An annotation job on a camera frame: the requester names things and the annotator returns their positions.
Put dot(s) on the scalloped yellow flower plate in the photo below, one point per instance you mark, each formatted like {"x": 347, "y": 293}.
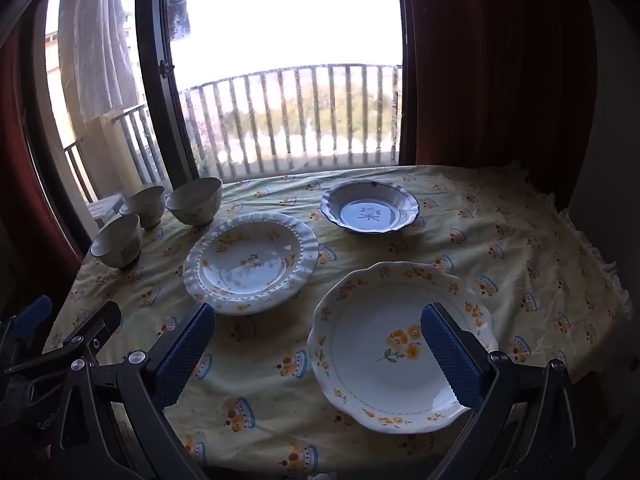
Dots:
{"x": 368, "y": 354}

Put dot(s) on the near floral ceramic bowl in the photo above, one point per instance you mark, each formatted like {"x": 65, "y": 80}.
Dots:
{"x": 119, "y": 243}

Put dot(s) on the blue rimmed deep plate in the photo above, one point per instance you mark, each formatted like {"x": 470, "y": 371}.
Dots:
{"x": 366, "y": 206}

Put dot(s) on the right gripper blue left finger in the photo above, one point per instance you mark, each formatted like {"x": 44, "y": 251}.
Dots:
{"x": 151, "y": 381}

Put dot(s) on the white hanging laundry cloth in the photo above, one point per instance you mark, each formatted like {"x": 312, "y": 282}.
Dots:
{"x": 94, "y": 56}

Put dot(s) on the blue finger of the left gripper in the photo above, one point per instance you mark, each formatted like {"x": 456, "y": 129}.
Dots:
{"x": 23, "y": 325}

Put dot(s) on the red curtain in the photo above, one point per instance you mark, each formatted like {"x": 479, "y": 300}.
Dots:
{"x": 25, "y": 212}

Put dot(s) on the middle floral ceramic bowl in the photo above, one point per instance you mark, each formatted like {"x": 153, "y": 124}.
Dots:
{"x": 148, "y": 205}

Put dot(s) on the beaded rim flower plate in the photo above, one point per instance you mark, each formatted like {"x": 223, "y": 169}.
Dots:
{"x": 252, "y": 263}

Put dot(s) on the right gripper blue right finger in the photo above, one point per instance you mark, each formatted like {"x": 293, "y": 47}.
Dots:
{"x": 467, "y": 368}

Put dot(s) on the balcony metal railing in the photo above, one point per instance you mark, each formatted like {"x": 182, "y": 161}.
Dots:
{"x": 286, "y": 119}

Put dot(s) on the dark window frame post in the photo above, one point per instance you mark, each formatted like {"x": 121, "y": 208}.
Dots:
{"x": 158, "y": 75}

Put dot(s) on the large floral ceramic bowl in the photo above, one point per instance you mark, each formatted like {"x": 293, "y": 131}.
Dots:
{"x": 196, "y": 202}

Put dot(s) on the white plastic balcony crate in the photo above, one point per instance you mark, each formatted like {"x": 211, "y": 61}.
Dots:
{"x": 104, "y": 210}

